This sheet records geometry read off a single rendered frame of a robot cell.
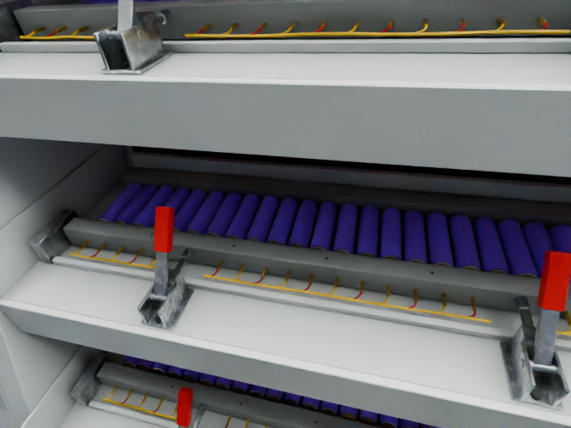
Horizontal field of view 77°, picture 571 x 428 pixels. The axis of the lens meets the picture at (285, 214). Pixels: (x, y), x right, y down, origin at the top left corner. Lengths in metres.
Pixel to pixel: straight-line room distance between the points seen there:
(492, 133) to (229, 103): 0.14
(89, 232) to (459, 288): 0.33
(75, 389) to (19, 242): 0.19
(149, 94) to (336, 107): 0.11
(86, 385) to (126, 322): 0.19
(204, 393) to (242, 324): 0.17
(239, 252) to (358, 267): 0.10
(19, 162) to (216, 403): 0.31
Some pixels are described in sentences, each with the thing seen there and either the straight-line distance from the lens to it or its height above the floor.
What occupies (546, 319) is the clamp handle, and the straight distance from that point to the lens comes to 0.28.
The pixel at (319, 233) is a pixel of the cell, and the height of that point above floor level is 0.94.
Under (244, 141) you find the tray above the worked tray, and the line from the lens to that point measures 0.22.
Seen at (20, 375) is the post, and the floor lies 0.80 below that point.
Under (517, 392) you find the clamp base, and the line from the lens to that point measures 0.29.
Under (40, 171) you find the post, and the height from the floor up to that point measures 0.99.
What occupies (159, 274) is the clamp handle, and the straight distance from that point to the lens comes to 0.30.
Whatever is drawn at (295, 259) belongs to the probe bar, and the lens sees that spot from 0.30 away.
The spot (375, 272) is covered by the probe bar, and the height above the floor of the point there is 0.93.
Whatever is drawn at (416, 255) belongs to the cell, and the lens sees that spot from 0.32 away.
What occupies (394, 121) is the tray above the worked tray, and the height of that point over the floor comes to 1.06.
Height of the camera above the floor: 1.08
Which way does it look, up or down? 21 degrees down
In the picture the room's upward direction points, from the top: 1 degrees clockwise
